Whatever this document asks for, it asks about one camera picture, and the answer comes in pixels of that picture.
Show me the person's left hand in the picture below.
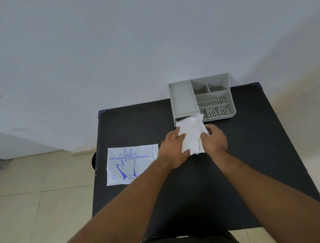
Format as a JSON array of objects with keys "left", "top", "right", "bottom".
[{"left": 157, "top": 127, "right": 191, "bottom": 171}]

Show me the person's right hand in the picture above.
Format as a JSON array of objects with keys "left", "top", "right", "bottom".
[{"left": 200, "top": 124, "right": 228, "bottom": 158}]

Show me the stack of clear plastic gloves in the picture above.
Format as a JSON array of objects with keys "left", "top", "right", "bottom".
[{"left": 176, "top": 113, "right": 211, "bottom": 155}]

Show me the person's left forearm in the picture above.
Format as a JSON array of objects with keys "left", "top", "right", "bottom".
[{"left": 67, "top": 159, "right": 175, "bottom": 243}]

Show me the person's right forearm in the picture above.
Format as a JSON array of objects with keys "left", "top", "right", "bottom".
[{"left": 206, "top": 150, "right": 320, "bottom": 243}]

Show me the grey plastic desk organizer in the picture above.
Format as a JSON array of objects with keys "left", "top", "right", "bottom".
[{"left": 168, "top": 73, "right": 237, "bottom": 127}]

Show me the white glove packet blue print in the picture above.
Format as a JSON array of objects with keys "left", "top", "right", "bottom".
[{"left": 107, "top": 144, "right": 159, "bottom": 187}]

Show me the person's black clothing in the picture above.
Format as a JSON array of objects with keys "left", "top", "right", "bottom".
[{"left": 147, "top": 229, "right": 239, "bottom": 243}]

